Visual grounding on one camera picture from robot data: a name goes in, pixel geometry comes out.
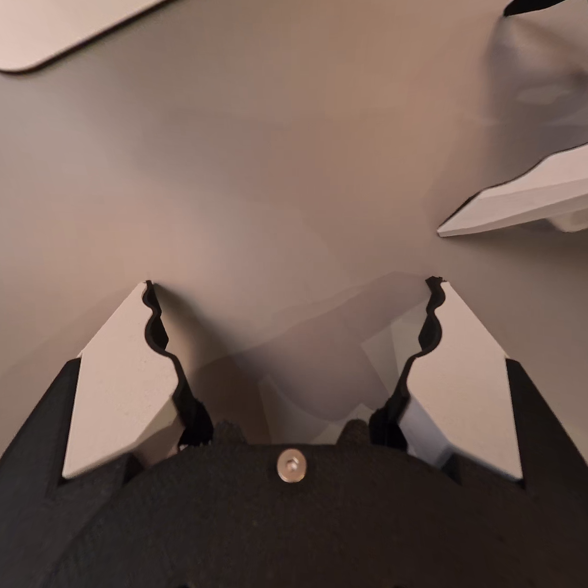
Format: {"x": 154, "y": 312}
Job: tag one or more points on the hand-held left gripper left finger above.
{"x": 119, "y": 395}

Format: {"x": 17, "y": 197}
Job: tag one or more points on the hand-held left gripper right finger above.
{"x": 464, "y": 395}

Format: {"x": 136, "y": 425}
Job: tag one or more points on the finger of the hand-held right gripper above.
{"x": 523, "y": 5}
{"x": 528, "y": 202}

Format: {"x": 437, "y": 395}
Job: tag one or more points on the white board with black edge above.
{"x": 55, "y": 32}

